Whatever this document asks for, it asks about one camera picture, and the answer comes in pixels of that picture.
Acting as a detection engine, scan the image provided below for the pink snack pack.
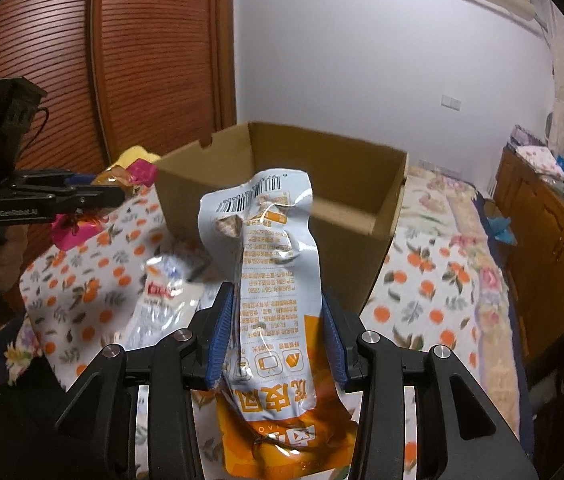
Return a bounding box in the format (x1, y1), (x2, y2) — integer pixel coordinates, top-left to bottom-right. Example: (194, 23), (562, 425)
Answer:
(51, 158), (157, 252)

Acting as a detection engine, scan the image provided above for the long white orange snack bag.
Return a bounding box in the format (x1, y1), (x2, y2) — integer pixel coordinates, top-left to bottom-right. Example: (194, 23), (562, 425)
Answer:
(196, 167), (361, 479)

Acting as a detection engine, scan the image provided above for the white red-label snack bag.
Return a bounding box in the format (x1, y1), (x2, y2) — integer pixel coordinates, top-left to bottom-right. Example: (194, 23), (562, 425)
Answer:
(122, 255), (206, 350)

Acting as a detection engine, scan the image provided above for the yellow Pikachu plush toy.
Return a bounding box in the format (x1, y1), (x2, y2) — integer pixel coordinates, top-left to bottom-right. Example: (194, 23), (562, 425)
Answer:
(112, 145), (160, 169)

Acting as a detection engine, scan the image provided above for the orange-print white tablecloth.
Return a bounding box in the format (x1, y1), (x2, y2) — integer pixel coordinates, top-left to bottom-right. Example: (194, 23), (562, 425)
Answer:
(17, 179), (484, 480)

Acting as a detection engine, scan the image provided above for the floral bed quilt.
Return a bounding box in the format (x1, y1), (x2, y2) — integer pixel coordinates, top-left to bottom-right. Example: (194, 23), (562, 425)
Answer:
(401, 164), (528, 441)

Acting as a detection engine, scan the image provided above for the wooden louvered wardrobe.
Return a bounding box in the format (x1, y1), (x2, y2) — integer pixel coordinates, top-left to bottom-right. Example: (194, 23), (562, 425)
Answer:
(0, 0), (239, 281)

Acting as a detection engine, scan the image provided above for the brown cardboard box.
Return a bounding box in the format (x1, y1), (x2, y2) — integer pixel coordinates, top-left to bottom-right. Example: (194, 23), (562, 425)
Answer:
(155, 122), (409, 313)

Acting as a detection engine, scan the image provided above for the blue cloth on floor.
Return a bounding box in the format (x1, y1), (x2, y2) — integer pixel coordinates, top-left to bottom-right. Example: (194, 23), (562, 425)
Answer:
(483, 216), (517, 246)

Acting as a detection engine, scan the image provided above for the wooden sideboard cabinet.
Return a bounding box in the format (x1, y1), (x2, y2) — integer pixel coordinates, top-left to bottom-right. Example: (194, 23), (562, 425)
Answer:
(493, 148), (564, 363)

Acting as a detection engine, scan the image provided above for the folded floral cloth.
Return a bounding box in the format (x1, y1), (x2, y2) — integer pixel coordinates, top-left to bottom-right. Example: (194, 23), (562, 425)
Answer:
(515, 145), (564, 181)

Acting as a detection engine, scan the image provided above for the floral curtain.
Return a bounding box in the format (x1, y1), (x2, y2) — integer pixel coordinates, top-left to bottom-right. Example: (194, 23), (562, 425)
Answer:
(538, 0), (564, 157)

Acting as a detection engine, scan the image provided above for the small white fan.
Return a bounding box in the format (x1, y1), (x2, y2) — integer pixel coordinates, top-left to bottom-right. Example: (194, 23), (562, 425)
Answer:
(544, 112), (553, 144)

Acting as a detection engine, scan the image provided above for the wall socket plate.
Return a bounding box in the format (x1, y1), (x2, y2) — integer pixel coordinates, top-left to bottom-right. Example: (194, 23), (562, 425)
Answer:
(441, 94), (462, 112)

